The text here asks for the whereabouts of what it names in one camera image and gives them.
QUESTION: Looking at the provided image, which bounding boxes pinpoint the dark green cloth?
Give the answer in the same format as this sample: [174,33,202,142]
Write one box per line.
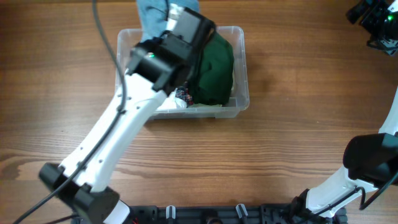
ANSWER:
[188,32,234,106]

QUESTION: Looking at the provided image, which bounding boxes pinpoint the plaid cloth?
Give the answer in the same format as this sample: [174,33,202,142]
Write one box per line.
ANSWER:
[175,86,194,107]

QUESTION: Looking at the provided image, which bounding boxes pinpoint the blue towel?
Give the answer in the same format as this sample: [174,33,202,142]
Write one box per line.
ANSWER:
[136,0,200,42]

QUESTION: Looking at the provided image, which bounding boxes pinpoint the white cloth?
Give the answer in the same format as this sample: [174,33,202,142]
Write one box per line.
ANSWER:
[158,91,187,110]

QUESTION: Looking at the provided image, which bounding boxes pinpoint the clear plastic storage container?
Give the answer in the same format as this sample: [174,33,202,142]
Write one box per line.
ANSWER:
[117,26,250,119]

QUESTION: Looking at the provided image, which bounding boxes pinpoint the cream cloth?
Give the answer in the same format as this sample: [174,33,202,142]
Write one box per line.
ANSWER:
[188,70,234,107]

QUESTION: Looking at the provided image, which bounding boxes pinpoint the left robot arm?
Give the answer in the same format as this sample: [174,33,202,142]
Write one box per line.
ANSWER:
[39,8,216,223]

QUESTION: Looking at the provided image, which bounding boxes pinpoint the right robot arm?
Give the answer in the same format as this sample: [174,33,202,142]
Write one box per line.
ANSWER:
[283,0,397,223]

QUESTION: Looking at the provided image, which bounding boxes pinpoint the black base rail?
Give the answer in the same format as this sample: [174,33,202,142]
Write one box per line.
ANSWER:
[70,203,348,224]

